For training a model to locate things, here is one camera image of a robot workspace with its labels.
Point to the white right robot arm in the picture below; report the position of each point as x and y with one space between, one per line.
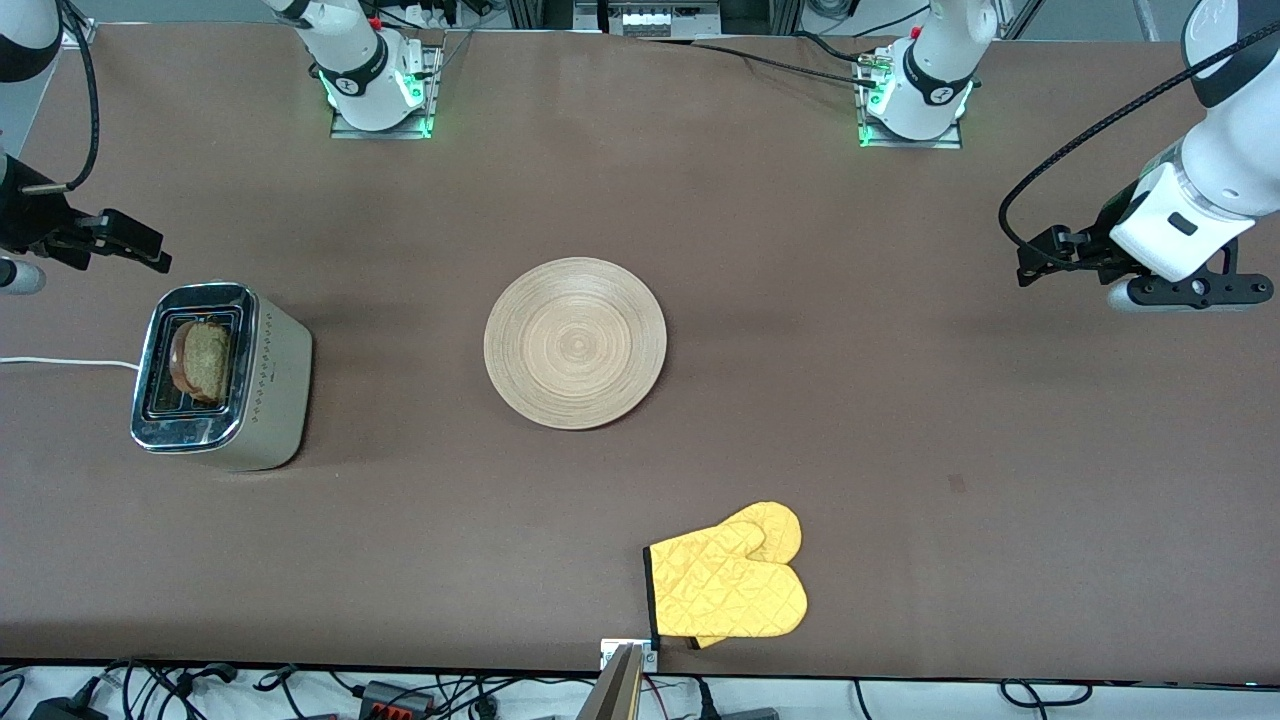
360 60

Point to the round wooden plate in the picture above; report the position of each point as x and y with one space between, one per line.
575 345

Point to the camera support post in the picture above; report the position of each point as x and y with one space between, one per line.
615 690

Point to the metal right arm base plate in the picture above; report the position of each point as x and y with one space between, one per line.
345 130

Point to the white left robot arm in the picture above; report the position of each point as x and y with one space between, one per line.
1230 160

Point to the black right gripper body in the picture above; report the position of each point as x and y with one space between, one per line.
25 213

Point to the silver two-slot toaster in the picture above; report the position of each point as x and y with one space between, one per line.
270 400

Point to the black floor plug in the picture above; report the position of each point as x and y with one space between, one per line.
740 714

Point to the black power adapter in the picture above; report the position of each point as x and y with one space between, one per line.
65 711

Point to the metal table corner bracket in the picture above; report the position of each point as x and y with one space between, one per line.
80 35

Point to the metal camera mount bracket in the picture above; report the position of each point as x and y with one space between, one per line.
610 652

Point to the aluminium frame rack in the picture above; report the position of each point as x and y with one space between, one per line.
660 15

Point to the red black connector block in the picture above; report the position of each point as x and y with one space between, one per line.
395 698

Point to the yellow quilted oven mitt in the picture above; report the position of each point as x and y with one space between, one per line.
775 525
720 590

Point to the brown bread slice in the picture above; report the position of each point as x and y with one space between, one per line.
205 360

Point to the white power strip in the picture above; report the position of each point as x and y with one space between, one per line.
435 15

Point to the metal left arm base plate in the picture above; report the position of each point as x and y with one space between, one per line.
950 143

